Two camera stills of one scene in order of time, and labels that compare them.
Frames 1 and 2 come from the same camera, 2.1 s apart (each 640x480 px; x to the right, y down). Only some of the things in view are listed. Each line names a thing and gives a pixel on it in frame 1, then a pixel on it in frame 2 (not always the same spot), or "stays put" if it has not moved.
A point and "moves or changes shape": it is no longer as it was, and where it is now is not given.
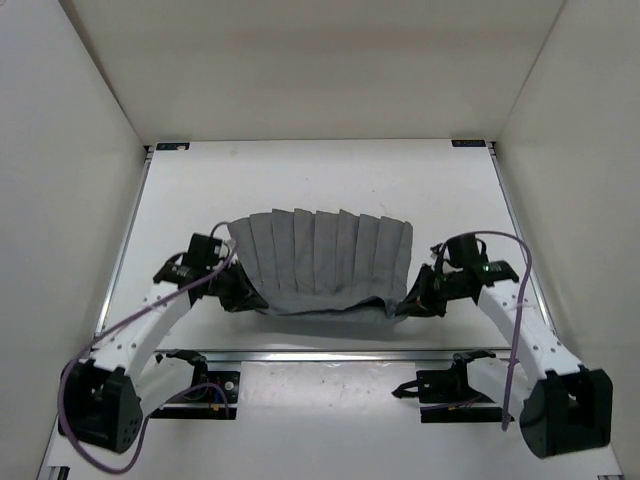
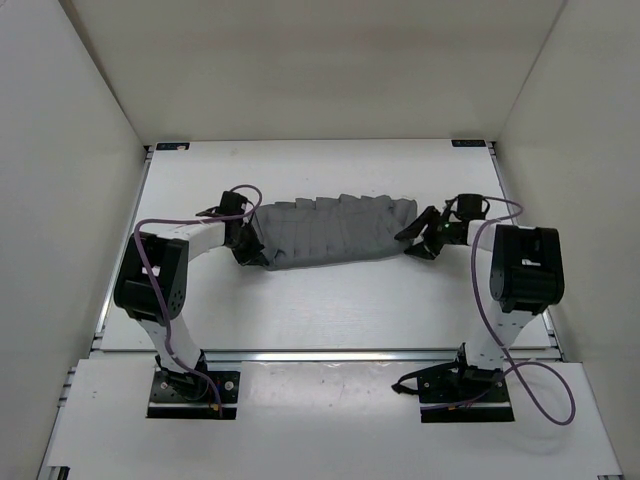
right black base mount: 449,395 stays put
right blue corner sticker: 468,143 stays put
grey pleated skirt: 332,263 moves or changes shape
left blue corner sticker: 176,146 stays put
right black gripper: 420,301 → 428,248
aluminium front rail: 332,355 stays put
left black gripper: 245,289 → 254,255
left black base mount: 215,394 stays put
